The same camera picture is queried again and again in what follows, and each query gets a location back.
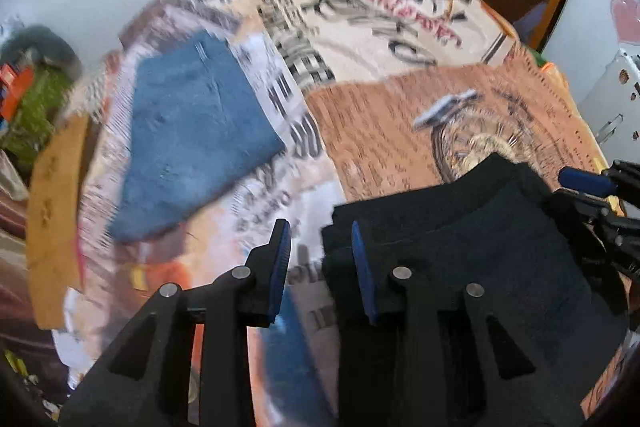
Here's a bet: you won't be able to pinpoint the printed blanket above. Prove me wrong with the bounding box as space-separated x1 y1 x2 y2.
62 0 631 427

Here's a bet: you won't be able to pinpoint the orange box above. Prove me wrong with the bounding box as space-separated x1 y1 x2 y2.
0 63 37 122

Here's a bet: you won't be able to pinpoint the white metal rack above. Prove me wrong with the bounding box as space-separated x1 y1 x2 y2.
574 48 640 168

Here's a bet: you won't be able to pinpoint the brown cardboard sheet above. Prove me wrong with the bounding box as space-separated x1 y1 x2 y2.
26 113 92 331

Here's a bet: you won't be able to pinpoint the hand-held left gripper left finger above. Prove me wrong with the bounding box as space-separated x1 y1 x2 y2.
59 218 292 427

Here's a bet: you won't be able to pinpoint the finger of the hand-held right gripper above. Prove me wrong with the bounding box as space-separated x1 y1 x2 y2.
558 159 640 210
545 188 640 280

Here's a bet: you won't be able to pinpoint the grey cloth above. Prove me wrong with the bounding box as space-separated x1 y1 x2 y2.
0 23 83 75

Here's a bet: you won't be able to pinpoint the green bag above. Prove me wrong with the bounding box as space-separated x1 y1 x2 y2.
0 71 77 168

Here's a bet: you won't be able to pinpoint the folded blue jeans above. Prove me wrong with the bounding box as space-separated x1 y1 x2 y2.
106 31 287 244

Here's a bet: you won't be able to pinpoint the black pants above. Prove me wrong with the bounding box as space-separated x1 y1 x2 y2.
320 153 632 427

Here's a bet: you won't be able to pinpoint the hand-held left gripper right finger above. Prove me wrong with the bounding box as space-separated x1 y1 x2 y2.
351 221 586 427

